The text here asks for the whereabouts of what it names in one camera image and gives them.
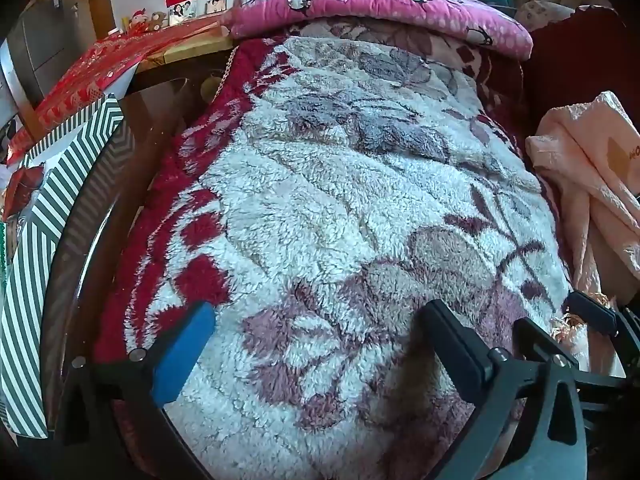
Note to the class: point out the brown plush toy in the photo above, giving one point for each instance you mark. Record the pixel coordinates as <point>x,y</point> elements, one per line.
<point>156,20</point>

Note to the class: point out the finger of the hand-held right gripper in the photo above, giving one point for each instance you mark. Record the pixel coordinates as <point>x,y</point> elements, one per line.
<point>592,311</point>
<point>532,336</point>

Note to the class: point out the red patterned cloth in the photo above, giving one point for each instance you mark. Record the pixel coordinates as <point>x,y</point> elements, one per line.
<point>100,65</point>

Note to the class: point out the red snack packet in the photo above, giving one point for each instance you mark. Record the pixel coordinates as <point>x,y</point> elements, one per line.
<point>25,185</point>

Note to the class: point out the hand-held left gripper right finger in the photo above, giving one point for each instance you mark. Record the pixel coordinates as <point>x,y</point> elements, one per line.
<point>457,340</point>

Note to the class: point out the peach pink cloth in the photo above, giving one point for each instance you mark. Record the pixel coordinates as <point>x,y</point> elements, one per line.
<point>590,160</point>

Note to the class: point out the floral fleece blanket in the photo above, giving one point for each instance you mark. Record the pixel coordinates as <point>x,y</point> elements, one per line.
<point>325,200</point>

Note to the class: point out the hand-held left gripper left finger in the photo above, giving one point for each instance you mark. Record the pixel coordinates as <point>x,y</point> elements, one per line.
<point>182,347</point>

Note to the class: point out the small standing photo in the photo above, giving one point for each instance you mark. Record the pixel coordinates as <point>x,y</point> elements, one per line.
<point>181,13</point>
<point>216,6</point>

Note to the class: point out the wooden post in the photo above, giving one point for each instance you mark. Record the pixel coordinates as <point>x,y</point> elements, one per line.
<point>104,5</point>

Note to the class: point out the grey refrigerator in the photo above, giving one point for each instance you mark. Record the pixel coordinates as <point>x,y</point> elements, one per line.
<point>35,45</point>

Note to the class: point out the green white striped box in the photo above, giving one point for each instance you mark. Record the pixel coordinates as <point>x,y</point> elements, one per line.
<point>45,240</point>

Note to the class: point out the wooden table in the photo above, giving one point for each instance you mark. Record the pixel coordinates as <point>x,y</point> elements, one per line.
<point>190,52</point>

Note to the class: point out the pink penguin print quilt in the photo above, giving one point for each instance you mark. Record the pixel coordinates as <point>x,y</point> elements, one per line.
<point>360,5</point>

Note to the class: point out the dark red cloth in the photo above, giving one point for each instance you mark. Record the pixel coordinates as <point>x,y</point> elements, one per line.
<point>565,50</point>

